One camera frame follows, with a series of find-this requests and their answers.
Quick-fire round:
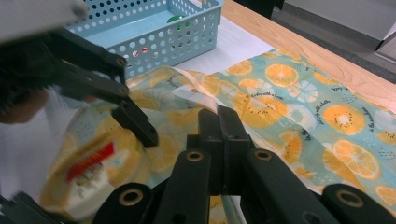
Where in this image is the white table mat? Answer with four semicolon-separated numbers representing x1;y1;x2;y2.
0;15;275;200

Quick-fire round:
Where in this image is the grey cabinet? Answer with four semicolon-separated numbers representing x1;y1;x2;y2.
274;0;396;53

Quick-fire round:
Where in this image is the small green-capped bottle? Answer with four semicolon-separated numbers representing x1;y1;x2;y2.
166;14;191;32

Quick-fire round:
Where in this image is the orange round snack packet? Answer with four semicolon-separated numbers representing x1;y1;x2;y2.
38;129;149;220

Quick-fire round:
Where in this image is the blue perforated plastic basket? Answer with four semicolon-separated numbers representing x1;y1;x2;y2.
64;0;225;79

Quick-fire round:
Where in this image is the orange-slice print cloth bag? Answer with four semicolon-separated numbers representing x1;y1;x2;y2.
50;48;396;224

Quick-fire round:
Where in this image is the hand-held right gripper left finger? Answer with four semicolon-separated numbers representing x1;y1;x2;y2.
186;107;226;195

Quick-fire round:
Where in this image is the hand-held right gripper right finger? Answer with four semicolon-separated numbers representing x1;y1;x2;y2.
218;105;255;194

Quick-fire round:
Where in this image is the white and red tube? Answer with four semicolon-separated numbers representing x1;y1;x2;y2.
131;46;149;59

